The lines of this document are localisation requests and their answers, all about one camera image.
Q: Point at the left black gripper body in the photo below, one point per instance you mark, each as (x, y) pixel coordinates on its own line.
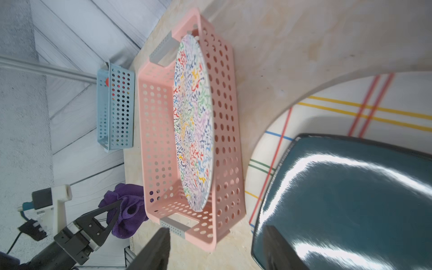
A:
(76, 241)

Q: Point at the light blue perforated basket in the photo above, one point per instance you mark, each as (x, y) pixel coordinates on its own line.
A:
(115, 108)

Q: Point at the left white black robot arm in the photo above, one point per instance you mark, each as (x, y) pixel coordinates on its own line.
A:
(51, 258)

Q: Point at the left metal frame post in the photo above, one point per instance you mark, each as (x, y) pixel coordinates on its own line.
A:
(46, 69)

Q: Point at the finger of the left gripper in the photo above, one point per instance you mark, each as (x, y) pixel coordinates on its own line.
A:
(98, 237)
(89, 219)

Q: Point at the dark teal square plate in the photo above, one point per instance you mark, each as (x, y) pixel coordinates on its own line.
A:
(344, 203)

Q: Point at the plaid striped white plate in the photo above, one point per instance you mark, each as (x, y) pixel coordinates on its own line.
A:
(392, 108)

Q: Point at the purple cloth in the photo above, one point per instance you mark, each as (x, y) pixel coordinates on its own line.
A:
(132, 208)

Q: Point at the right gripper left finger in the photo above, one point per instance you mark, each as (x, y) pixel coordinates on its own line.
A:
(155, 255)

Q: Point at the colourful speckled round plate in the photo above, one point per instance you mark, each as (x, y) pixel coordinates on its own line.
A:
(193, 123)

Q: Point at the pink perforated plastic basket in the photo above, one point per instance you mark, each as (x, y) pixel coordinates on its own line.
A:
(165, 202)

